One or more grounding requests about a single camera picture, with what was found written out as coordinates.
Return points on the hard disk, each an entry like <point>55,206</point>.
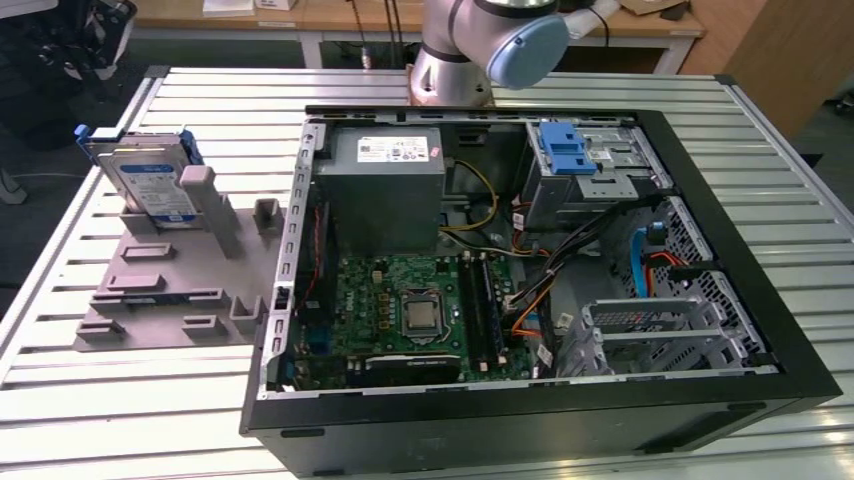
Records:
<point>150,185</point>

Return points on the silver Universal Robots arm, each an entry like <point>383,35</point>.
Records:
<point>447,75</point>

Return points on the silver disk bay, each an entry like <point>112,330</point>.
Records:
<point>657,337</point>

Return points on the wooden desk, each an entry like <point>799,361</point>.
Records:
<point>200,22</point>

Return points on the white paper box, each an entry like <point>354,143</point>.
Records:
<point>276,4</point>
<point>227,6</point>

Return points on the grey stand foot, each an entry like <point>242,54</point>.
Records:
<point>12,190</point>

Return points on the grey parts rack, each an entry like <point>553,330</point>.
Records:
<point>174,280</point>

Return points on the grey power supply unit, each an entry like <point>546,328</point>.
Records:
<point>380,210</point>

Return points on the green motherboard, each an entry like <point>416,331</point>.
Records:
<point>400,272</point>

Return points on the silver CPU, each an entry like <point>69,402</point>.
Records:
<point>422,316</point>

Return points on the blue drive latch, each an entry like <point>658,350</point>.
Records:
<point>567,150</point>

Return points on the CPU socket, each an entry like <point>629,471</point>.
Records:
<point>423,341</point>

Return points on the black RAM slot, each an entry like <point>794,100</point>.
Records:
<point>475,310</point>

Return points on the installed RAM stick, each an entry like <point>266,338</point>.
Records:
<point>494,310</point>

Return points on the black graphics card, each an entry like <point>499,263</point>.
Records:
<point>414,367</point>

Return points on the silver drive cage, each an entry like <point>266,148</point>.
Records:
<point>601,187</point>

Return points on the brown cardboard piece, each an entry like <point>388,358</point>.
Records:
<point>657,7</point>

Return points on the black open PC case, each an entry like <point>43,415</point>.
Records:
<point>467,430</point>

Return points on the wooden cabinet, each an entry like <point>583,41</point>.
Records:
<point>767,50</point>

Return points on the black chair base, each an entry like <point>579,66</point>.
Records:
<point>843,102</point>

